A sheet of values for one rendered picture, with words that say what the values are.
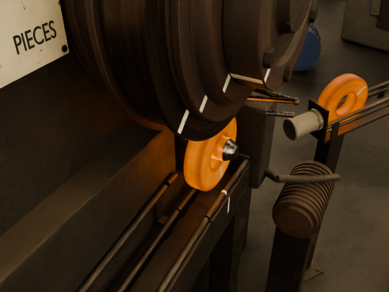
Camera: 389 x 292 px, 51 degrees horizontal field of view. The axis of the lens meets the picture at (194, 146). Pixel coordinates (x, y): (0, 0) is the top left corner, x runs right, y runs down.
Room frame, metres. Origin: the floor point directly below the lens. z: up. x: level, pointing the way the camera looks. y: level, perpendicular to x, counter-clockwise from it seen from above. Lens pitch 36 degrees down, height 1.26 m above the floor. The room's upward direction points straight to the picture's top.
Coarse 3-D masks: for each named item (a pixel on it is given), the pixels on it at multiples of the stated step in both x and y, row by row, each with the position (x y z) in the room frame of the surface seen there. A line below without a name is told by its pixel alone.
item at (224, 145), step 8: (176, 136) 0.62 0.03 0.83; (176, 144) 0.62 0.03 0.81; (184, 144) 0.61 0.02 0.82; (216, 144) 0.59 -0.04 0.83; (224, 144) 0.59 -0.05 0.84; (232, 144) 0.59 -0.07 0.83; (216, 152) 0.58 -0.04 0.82; (224, 152) 0.58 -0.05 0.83; (232, 152) 0.58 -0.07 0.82; (224, 160) 0.58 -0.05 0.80
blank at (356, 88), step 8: (336, 80) 0.95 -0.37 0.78; (344, 80) 0.94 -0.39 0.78; (352, 80) 0.95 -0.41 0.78; (360, 80) 0.96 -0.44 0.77; (328, 88) 0.94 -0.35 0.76; (336, 88) 0.93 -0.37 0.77; (344, 88) 0.94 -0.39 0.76; (352, 88) 0.95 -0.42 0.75; (360, 88) 0.97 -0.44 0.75; (320, 96) 0.94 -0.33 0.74; (328, 96) 0.92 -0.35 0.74; (336, 96) 0.93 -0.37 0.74; (352, 96) 0.97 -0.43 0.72; (360, 96) 0.97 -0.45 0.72; (320, 104) 0.93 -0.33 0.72; (328, 104) 0.92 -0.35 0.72; (336, 104) 0.93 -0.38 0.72; (344, 104) 0.98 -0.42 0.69; (352, 104) 0.97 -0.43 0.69; (360, 104) 0.97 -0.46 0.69; (336, 112) 0.94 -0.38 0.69; (344, 112) 0.96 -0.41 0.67; (328, 120) 0.92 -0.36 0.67; (344, 120) 0.95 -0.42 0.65
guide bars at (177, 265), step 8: (240, 168) 0.67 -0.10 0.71; (232, 176) 0.64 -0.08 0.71; (232, 184) 0.62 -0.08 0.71; (216, 200) 0.57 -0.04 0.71; (216, 208) 0.55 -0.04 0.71; (208, 216) 0.53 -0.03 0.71; (200, 224) 0.51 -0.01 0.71; (200, 232) 0.50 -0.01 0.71; (192, 240) 0.48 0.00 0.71; (184, 248) 0.46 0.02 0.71; (192, 248) 0.48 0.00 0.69; (184, 256) 0.44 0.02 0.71; (176, 264) 0.43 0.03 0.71; (168, 272) 0.41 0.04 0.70; (176, 272) 0.42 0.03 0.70; (168, 280) 0.40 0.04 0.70; (160, 288) 0.39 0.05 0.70
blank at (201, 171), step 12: (228, 132) 0.63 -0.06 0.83; (192, 144) 0.56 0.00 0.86; (204, 144) 0.55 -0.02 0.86; (192, 156) 0.55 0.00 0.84; (204, 156) 0.55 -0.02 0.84; (192, 168) 0.54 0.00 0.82; (204, 168) 0.55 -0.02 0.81; (216, 168) 0.59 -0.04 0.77; (192, 180) 0.54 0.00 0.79; (204, 180) 0.55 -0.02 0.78; (216, 180) 0.59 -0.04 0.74
